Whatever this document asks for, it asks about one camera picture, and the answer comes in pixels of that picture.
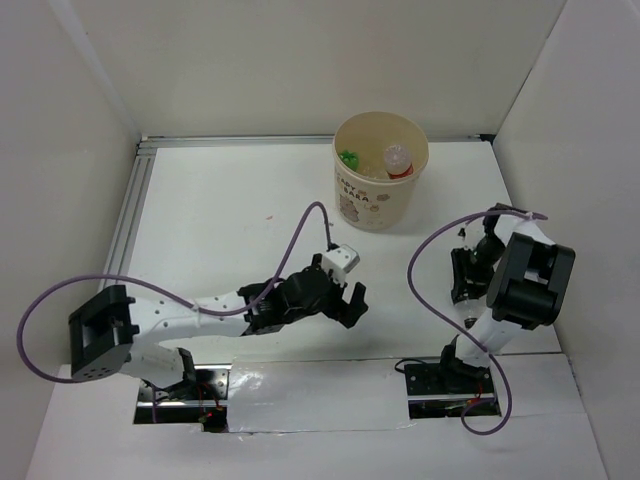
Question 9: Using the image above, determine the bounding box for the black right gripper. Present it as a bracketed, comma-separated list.
[451, 234, 507, 301]

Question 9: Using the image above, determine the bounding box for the small bottle black label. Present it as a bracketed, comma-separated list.
[455, 297, 486, 330]

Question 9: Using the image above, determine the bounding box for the clear bottle large red label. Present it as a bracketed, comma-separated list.
[383, 144, 414, 180]

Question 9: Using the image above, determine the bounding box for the green plastic bottle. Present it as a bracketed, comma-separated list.
[338, 150, 360, 172]

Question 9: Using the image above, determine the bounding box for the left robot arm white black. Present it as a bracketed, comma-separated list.
[69, 245, 368, 399]

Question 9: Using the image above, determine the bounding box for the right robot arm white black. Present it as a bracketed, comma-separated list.
[436, 203, 576, 394]

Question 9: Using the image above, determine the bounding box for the beige cartoon bin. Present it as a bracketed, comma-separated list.
[332, 111, 429, 231]

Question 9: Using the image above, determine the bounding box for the silver tape sheet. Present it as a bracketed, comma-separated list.
[227, 360, 411, 434]

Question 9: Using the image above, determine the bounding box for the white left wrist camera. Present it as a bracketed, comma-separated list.
[320, 244, 360, 287]

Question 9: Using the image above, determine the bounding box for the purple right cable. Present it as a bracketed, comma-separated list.
[407, 210, 549, 437]

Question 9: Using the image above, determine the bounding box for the purple cable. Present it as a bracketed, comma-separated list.
[16, 201, 336, 424]
[407, 210, 549, 437]

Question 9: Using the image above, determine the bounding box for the aluminium frame rail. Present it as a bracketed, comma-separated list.
[79, 132, 496, 351]

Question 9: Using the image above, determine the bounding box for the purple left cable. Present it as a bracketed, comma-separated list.
[16, 201, 336, 424]

